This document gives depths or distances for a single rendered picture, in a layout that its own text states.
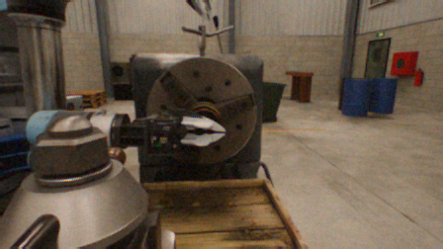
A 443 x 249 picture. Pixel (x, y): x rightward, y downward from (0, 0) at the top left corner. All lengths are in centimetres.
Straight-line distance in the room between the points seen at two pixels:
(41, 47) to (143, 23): 1034
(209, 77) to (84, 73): 1082
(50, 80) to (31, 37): 9
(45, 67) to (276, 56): 1071
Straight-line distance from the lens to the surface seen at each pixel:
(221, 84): 72
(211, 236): 55
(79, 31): 1159
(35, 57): 66
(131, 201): 17
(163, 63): 89
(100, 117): 53
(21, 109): 90
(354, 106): 702
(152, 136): 49
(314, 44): 1177
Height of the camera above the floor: 121
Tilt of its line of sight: 13 degrees down
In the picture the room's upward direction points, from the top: straight up
